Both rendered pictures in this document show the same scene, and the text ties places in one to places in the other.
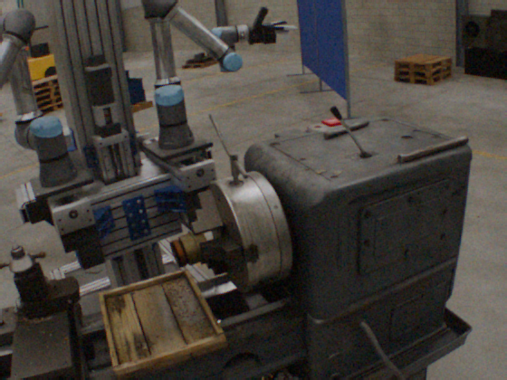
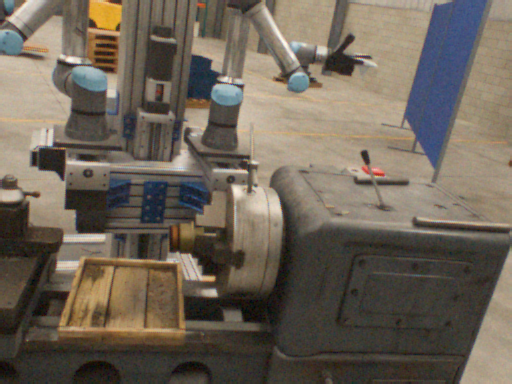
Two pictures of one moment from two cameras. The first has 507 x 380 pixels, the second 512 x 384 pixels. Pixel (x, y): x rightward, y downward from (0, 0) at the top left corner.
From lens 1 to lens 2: 0.24 m
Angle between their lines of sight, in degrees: 7
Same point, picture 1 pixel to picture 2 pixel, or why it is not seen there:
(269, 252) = (254, 264)
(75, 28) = not seen: outside the picture
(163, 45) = (237, 42)
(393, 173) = (401, 231)
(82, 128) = (129, 96)
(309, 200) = (306, 227)
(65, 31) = not seen: outside the picture
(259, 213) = (258, 225)
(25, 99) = (76, 41)
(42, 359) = not seen: outside the picture
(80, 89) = (139, 54)
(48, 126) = (92, 78)
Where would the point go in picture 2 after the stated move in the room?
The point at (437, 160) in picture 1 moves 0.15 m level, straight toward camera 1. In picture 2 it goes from (459, 237) to (441, 253)
